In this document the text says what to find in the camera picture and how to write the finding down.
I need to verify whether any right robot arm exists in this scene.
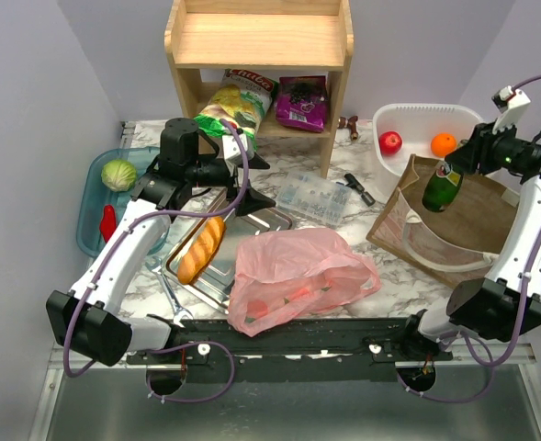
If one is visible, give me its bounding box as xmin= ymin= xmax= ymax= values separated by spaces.
xmin=398 ymin=96 xmax=541 ymax=367

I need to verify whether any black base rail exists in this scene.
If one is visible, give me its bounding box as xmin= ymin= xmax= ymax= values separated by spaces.
xmin=127 ymin=315 xmax=452 ymax=383

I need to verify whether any green glass bottle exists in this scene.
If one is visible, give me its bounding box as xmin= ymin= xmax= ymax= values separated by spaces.
xmin=422 ymin=161 xmax=464 ymax=212

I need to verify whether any brown burlap tote bag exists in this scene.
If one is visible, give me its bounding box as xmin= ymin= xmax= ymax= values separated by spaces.
xmin=366 ymin=154 xmax=519 ymax=288

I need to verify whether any black pipe tee fitting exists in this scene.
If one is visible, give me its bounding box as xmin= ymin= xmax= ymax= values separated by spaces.
xmin=344 ymin=173 xmax=376 ymax=207

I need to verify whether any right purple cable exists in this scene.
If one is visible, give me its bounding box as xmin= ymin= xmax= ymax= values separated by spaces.
xmin=396 ymin=72 xmax=541 ymax=404

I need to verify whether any teal plastic bin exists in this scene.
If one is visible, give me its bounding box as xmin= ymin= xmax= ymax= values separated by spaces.
xmin=76 ymin=146 xmax=159 ymax=258

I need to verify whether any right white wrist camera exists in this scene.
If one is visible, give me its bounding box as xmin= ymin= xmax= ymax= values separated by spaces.
xmin=491 ymin=85 xmax=531 ymax=134

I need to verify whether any toy orange fruit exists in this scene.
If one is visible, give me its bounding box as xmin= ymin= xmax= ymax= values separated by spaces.
xmin=430 ymin=132 xmax=457 ymax=158

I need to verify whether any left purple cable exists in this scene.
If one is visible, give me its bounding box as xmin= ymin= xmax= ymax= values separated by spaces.
xmin=62 ymin=118 xmax=251 ymax=404

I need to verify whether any red toy apple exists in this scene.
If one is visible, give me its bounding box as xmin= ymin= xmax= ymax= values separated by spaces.
xmin=378 ymin=130 xmax=402 ymax=156

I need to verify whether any purple cable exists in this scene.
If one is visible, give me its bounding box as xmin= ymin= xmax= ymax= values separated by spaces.
xmin=396 ymin=72 xmax=541 ymax=404
xmin=62 ymin=118 xmax=251 ymax=404

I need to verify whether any metal baking tray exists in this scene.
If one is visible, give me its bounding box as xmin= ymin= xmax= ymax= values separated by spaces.
xmin=165 ymin=190 xmax=294 ymax=315

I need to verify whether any copper pipe fitting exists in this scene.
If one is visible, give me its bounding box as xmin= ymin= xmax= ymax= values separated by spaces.
xmin=338 ymin=116 xmax=359 ymax=141

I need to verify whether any red toy pepper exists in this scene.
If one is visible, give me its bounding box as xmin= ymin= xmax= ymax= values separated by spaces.
xmin=99 ymin=204 xmax=118 ymax=243

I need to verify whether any pink plastic grocery bag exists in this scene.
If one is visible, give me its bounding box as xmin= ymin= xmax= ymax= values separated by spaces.
xmin=227 ymin=228 xmax=381 ymax=337

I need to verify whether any pale green toy vegetable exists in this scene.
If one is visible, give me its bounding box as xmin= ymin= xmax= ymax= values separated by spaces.
xmin=101 ymin=159 xmax=138 ymax=192

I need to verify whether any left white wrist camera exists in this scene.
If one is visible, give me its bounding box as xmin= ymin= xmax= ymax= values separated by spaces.
xmin=221 ymin=133 xmax=255 ymax=166

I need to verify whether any white plastic bin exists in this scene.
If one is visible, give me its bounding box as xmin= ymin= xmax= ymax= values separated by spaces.
xmin=372 ymin=103 xmax=482 ymax=181

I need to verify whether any steel combination wrench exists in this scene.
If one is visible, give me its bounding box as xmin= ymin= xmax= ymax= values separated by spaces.
xmin=145 ymin=256 xmax=194 ymax=327

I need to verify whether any magenta cat food pouch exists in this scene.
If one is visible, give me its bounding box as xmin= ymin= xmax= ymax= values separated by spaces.
xmin=275 ymin=75 xmax=329 ymax=133

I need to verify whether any clear plastic screw box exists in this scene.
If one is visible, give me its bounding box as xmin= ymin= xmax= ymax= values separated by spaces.
xmin=276 ymin=172 xmax=352 ymax=227

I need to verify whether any toy baguette bread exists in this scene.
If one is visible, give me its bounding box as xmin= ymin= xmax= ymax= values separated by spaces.
xmin=177 ymin=217 xmax=226 ymax=285

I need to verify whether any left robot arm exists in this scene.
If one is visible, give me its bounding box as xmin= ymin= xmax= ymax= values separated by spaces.
xmin=46 ymin=118 xmax=269 ymax=378

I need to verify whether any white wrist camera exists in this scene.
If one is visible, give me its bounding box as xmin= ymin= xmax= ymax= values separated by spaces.
xmin=491 ymin=85 xmax=531 ymax=134
xmin=221 ymin=133 xmax=255 ymax=166

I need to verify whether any green chips bag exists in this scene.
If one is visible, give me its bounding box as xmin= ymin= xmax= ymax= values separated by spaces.
xmin=194 ymin=69 xmax=278 ymax=150

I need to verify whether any wooden step shelf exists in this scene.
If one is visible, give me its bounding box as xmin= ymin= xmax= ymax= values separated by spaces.
xmin=163 ymin=1 xmax=354 ymax=176

